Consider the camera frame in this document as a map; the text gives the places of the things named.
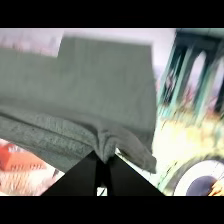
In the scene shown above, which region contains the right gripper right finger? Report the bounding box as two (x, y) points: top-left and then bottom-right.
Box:
(106, 153), (166, 197)

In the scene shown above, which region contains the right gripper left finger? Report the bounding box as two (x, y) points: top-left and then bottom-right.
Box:
(41, 150), (99, 197)

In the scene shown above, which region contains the grey garment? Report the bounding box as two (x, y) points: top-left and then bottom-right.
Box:
(0, 34), (158, 174)

